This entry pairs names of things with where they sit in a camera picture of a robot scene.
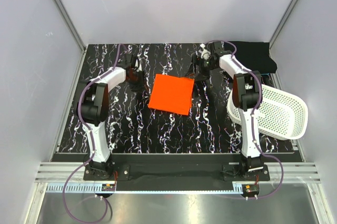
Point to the orange t shirt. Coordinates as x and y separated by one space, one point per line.
172 94

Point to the aluminium corner post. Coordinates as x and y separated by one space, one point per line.
70 25
286 15

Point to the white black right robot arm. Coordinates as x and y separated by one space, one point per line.
246 97

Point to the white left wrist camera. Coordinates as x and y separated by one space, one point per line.
138 65

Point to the right aluminium corner post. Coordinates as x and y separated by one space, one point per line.
286 15

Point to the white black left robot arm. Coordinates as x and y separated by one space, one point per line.
92 109

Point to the folded black t shirt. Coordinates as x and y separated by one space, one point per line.
255 56

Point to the right orange connector board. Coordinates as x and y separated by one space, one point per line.
252 188

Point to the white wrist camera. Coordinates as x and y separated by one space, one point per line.
204 53
138 65

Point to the left aluminium corner post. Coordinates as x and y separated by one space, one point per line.
70 25

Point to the white perforated plastic basket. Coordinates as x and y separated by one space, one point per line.
281 115

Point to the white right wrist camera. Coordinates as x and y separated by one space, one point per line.
204 53

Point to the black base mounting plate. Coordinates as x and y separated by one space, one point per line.
180 172

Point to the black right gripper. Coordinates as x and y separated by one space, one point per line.
198 72

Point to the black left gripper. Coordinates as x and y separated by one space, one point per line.
139 84

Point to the aluminium front frame rail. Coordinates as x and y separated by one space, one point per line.
62 177

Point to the left orange connector board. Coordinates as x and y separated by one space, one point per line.
108 187

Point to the orange connector board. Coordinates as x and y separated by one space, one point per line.
252 188
108 187

